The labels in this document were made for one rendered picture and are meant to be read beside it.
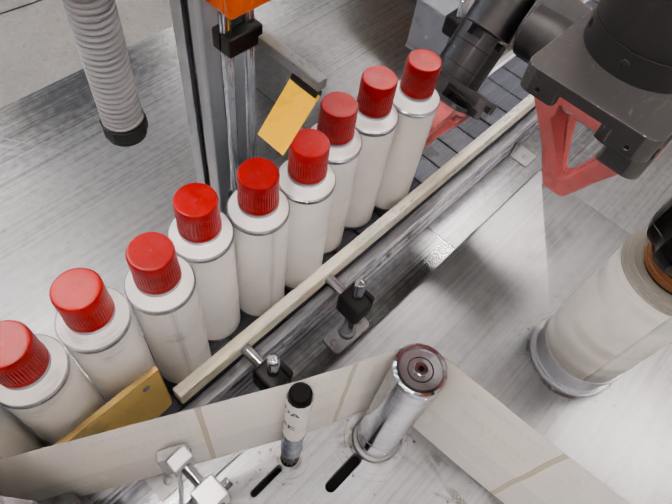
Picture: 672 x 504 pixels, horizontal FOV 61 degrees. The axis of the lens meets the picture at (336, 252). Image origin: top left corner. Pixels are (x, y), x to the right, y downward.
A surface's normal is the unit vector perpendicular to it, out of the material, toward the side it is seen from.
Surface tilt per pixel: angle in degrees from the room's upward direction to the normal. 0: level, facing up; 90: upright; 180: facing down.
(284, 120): 49
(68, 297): 2
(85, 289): 2
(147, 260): 2
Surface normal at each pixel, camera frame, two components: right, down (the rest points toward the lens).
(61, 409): 0.67, 0.66
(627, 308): -0.83, 0.43
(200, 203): 0.07, -0.55
